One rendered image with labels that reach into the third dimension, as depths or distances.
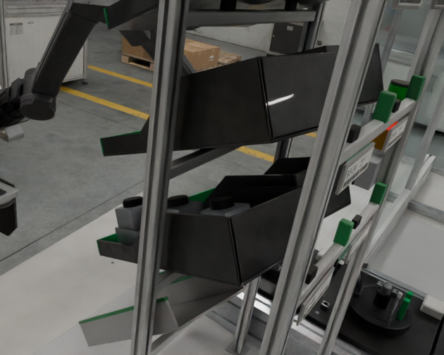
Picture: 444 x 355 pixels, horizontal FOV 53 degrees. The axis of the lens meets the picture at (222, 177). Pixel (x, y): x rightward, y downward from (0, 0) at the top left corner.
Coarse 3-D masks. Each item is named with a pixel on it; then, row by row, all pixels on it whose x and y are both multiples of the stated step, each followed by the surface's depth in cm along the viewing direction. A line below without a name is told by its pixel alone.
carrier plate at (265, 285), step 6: (318, 252) 114; (312, 258) 111; (264, 276) 102; (270, 276) 102; (264, 282) 100; (270, 282) 100; (276, 282) 100; (318, 282) 102; (258, 288) 98; (264, 288) 98; (270, 288) 98; (264, 294) 97; (270, 294) 96; (300, 306) 94
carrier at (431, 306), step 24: (336, 288) 102; (384, 288) 93; (312, 312) 93; (360, 312) 93; (384, 312) 94; (408, 312) 95; (432, 312) 98; (360, 336) 89; (384, 336) 90; (408, 336) 91; (432, 336) 92
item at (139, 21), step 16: (128, 0) 47; (144, 0) 46; (192, 0) 44; (208, 0) 45; (240, 0) 47; (256, 0) 49; (272, 0) 50; (112, 16) 50; (128, 16) 48; (144, 16) 47
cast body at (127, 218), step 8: (128, 200) 64; (136, 200) 64; (120, 208) 64; (128, 208) 63; (136, 208) 62; (120, 216) 64; (128, 216) 62; (136, 216) 62; (120, 224) 65; (128, 224) 63; (136, 224) 62; (120, 232) 65; (128, 232) 63; (136, 232) 62; (120, 240) 66; (128, 240) 64
